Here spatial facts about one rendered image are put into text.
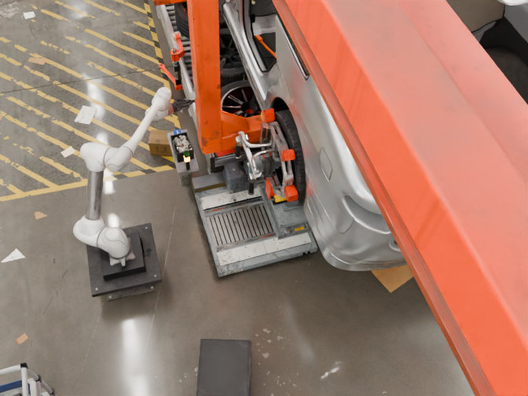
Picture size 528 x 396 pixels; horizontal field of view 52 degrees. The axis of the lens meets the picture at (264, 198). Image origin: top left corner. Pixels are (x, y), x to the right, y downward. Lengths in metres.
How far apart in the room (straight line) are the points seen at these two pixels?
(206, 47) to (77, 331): 2.26
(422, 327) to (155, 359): 2.01
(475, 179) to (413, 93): 0.13
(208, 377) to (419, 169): 3.25
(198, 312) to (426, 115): 3.74
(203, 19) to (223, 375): 2.26
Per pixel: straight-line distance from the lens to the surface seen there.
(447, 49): 1.20
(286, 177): 3.71
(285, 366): 4.14
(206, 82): 3.81
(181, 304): 4.31
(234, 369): 3.77
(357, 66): 0.69
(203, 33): 3.54
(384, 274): 4.55
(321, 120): 3.15
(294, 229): 4.45
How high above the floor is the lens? 3.95
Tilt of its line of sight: 56 degrees down
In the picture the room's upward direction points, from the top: 5 degrees clockwise
